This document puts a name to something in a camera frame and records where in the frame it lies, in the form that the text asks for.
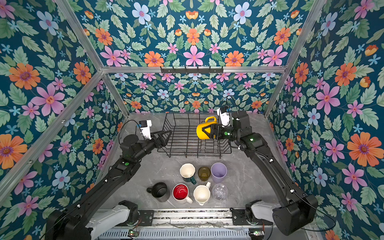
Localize cream white mug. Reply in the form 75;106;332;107
193;182;211;206

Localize olive green glass cup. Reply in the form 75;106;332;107
198;167;211;182

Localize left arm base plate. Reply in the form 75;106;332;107
125;210;155;227

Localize aluminium mounting rail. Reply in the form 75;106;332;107
89;207;319;230

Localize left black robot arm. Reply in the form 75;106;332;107
43;131;172;240

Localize lilac plastic cup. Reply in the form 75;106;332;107
211;163;228;184

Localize white ventilation grille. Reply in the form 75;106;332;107
97;228;251;240

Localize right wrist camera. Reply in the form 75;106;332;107
217;106;231;127

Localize clear glass cup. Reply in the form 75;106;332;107
212;184;229;201

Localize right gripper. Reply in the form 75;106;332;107
203;123;241;143

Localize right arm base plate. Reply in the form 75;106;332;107
230;208;273;226

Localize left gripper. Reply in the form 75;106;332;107
132;128;171;163

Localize yellow mug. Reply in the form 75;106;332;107
196;116;218;140

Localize black wire dish rack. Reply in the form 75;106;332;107
158;113;232;158

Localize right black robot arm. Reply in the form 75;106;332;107
197;111;318;236

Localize cream mug green outside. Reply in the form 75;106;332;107
180;163;197;185

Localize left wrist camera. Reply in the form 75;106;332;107
139;120;152;140

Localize black hook rail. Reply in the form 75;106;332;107
160;67;224;75

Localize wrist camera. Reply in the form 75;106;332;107
139;120;152;140
217;106;231;127

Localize red mug white outside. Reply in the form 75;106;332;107
172;184;193;204

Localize black mug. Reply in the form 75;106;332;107
147;182;171;203

